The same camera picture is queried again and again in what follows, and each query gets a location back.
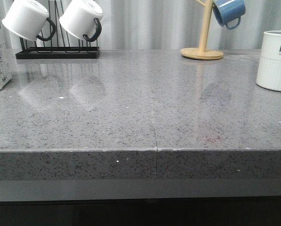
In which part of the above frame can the white HOME mug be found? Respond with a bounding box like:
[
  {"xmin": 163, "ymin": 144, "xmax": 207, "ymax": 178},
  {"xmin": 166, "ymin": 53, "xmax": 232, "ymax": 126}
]
[{"xmin": 256, "ymin": 31, "xmax": 281, "ymax": 92}]

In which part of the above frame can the wooden mug tree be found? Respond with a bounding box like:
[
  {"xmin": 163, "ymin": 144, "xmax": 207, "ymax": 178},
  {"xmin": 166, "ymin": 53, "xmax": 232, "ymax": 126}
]
[{"xmin": 180, "ymin": 0, "xmax": 223, "ymax": 60}]

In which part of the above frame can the right white hanging mug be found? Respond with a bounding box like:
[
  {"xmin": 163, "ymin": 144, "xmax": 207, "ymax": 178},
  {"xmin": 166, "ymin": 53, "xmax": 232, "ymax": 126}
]
[{"xmin": 59, "ymin": 0, "xmax": 103, "ymax": 42}]

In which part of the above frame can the white hanging mug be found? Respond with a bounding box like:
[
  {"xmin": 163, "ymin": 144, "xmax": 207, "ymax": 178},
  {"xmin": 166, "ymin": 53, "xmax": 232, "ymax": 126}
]
[
  {"xmin": 59, "ymin": 0, "xmax": 103, "ymax": 42},
  {"xmin": 2, "ymin": 0, "xmax": 56, "ymax": 41}
]

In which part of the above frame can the blue hanging mug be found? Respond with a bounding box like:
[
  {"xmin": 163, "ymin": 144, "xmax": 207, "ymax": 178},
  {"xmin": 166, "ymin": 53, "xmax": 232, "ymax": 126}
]
[{"xmin": 213, "ymin": 0, "xmax": 246, "ymax": 30}]

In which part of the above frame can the left white hanging mug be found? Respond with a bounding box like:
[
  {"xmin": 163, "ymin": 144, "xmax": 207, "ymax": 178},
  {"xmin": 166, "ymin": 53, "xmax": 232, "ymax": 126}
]
[{"xmin": 2, "ymin": 0, "xmax": 56, "ymax": 41}]

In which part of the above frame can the black wire mug rack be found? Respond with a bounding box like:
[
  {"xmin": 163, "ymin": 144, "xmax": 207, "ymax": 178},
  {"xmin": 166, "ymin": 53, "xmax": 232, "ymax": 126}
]
[{"xmin": 16, "ymin": 0, "xmax": 99, "ymax": 59}]

